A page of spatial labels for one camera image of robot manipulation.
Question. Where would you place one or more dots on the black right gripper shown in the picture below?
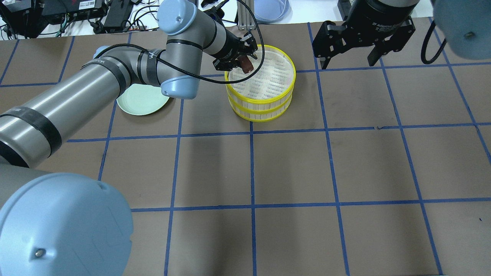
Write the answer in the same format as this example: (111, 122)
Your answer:
(384, 16)

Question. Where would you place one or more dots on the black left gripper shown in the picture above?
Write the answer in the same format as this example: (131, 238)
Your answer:
(231, 46)

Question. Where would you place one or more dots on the brown rectangular bun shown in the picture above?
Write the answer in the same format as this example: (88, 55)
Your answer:
(245, 64)

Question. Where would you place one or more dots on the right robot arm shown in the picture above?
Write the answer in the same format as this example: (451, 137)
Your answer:
(464, 25)

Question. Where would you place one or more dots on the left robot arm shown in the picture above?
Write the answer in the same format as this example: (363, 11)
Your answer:
(66, 224)

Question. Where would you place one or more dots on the yellow rimmed bamboo steamer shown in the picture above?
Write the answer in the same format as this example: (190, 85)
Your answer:
(259, 112)

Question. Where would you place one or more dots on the light green round plate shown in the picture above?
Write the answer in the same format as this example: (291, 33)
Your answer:
(140, 100)

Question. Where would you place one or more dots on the black power adapter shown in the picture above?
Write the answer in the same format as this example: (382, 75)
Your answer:
(119, 12)

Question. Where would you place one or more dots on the aluminium frame post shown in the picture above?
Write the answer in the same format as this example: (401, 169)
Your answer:
(245, 15)

